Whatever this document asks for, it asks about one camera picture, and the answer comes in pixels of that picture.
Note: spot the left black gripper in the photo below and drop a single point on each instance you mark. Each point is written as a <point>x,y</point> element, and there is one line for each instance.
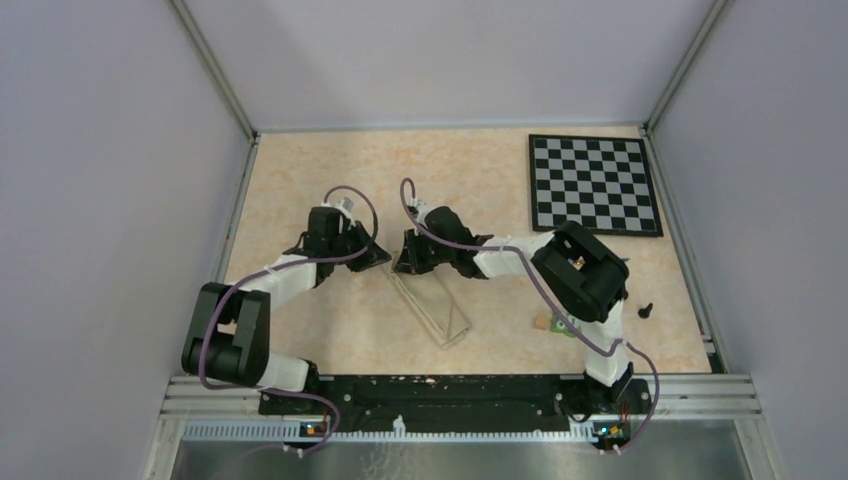
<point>373,257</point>

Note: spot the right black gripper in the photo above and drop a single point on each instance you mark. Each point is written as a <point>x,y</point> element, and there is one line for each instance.
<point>409,260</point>

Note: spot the beige cloth napkin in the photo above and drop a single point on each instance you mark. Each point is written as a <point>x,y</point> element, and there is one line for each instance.
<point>432,303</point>

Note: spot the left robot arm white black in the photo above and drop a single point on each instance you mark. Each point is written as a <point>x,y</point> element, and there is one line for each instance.
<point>229,334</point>

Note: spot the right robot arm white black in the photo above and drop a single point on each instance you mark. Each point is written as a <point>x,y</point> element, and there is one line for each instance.
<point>580,278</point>

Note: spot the small cork piece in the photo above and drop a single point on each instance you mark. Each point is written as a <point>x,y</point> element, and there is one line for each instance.
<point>542,322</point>

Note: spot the black white checkerboard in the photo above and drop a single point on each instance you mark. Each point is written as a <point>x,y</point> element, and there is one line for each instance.
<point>602,183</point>

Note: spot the small black screw knob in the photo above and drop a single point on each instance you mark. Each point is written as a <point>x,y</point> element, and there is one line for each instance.
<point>646,311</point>

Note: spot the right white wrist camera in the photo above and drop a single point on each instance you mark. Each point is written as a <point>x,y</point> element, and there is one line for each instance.
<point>419,210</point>

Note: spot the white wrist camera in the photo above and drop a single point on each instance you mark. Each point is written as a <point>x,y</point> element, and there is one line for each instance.
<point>419,210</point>
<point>345,205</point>

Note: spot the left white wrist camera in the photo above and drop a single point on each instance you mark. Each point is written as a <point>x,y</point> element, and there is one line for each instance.
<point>345,205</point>

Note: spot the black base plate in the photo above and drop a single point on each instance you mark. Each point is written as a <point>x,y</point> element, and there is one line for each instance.
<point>461,403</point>

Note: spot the aluminium frame rail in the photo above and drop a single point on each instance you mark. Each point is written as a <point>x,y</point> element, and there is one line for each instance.
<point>199,414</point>

